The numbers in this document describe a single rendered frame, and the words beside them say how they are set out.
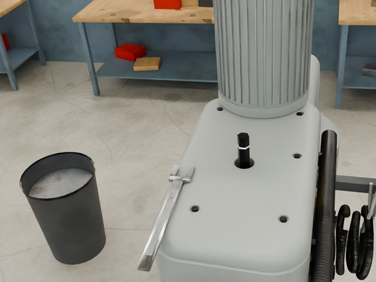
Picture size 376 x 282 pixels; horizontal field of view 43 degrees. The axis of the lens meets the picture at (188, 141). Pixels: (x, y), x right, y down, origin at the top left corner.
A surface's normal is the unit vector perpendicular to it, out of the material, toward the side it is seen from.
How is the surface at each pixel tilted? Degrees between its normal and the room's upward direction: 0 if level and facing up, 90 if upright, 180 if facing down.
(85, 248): 94
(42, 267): 0
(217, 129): 0
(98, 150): 0
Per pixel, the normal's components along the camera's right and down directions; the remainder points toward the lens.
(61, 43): -0.26, 0.56
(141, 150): -0.09, -0.82
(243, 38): -0.49, 0.53
